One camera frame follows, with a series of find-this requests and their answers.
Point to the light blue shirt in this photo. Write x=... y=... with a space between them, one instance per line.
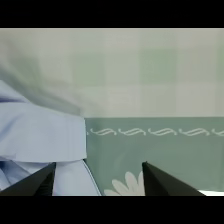
x=36 y=140

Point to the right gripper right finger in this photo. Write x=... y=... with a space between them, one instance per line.
x=160 y=183

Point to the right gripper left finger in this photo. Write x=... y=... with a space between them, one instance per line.
x=39 y=184

